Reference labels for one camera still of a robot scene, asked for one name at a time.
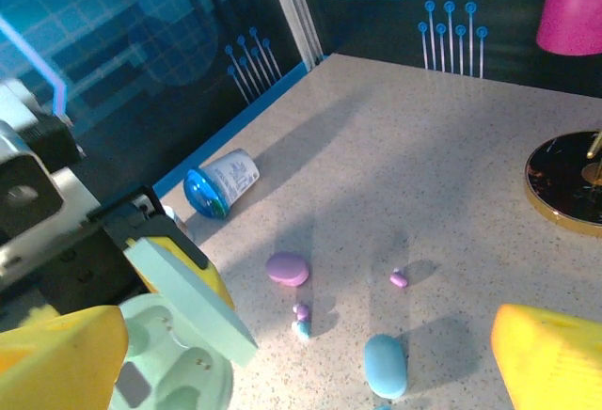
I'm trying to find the orange printed dessert can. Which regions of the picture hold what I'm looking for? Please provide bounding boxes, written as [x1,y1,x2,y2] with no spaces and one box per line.
[159,202,194,242]

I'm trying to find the gold glass rack stand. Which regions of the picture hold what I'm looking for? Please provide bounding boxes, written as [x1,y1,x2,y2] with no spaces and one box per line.
[501,0,602,237]

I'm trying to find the light blue earbud charging case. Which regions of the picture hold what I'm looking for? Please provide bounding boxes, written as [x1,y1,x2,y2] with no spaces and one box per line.
[362,333,409,401]

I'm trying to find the pale green earbud charging case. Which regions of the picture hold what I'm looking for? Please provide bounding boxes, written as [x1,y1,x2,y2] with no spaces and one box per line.
[108,235,260,410]

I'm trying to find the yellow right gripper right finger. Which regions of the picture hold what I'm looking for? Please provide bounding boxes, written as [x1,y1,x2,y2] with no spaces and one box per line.
[490,303,602,410]

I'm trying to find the pink wine glass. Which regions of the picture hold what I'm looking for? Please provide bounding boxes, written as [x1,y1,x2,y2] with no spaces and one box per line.
[535,0,602,57]

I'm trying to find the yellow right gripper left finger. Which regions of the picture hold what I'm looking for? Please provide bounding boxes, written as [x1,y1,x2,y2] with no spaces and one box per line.
[0,305,130,410]

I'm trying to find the purple earbud charging case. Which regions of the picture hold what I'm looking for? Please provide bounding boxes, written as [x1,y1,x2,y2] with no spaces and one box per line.
[264,251,311,288]

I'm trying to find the yogurt cup with blue lid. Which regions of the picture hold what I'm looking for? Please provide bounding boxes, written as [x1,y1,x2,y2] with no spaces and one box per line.
[182,147,261,220]

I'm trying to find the aluminium frame post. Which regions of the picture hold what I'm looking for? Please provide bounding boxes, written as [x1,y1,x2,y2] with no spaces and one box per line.
[261,0,326,71]

